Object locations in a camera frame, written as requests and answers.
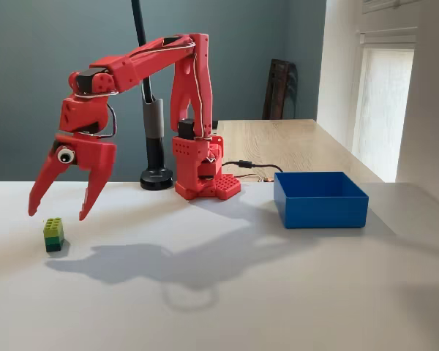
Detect green toy bricks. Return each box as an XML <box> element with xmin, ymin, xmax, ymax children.
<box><xmin>42</xmin><ymin>217</ymin><xmax>66</xmax><ymax>253</ymax></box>

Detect blue plastic box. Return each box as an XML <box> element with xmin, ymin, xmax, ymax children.
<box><xmin>273</xmin><ymin>171</ymin><xmax>369</xmax><ymax>230</ymax></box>

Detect dark wooden leaning object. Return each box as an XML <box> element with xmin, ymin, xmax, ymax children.
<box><xmin>262</xmin><ymin>58</ymin><xmax>299</xmax><ymax>121</ymax></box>

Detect window with white blind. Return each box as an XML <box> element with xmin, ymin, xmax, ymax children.
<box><xmin>350</xmin><ymin>25</ymin><xmax>418</xmax><ymax>180</ymax></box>

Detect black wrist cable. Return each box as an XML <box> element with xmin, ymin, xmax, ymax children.
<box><xmin>105</xmin><ymin>103</ymin><xmax>118</xmax><ymax>140</ymax></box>

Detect black camera stand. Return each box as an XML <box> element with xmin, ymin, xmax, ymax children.
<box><xmin>130</xmin><ymin>0</ymin><xmax>175</xmax><ymax>191</ymax></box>

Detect white servo wire cable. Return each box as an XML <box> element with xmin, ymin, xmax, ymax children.
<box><xmin>188</xmin><ymin>43</ymin><xmax>210</xmax><ymax>142</ymax></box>

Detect black usb cable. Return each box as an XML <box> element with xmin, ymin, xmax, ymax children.
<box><xmin>221</xmin><ymin>159</ymin><xmax>283</xmax><ymax>175</ymax></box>

